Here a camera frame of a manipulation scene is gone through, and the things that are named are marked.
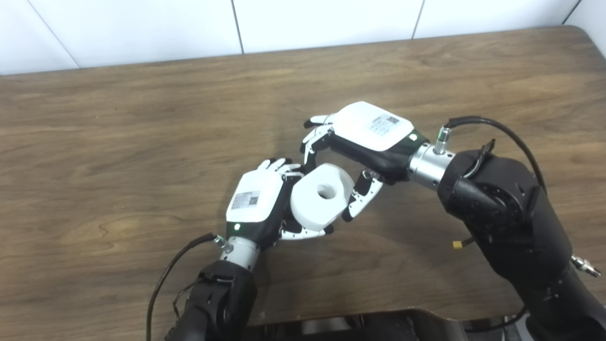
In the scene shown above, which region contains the dark robot torso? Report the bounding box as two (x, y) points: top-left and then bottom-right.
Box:
(246, 308), (474, 341)

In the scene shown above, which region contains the thick black right wrist cable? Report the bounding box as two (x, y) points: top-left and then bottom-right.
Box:
(433, 115), (547, 195)

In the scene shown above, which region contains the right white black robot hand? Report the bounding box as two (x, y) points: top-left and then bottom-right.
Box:
(300, 101), (429, 223)

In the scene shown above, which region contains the thin black wrist wire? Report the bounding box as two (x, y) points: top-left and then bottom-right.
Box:
(462, 139), (496, 180)
(172, 277), (206, 323)

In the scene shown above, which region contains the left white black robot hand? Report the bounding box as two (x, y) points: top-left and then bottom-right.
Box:
(226, 158), (334, 249)

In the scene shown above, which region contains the round white plastic piece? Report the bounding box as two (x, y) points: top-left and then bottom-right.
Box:
(290, 163), (355, 233)

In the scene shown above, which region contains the thin black left wrist wire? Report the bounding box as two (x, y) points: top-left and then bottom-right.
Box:
(172, 277), (206, 323)

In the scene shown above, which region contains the thin black right wrist wire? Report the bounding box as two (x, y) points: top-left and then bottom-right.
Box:
(462, 139), (496, 180)

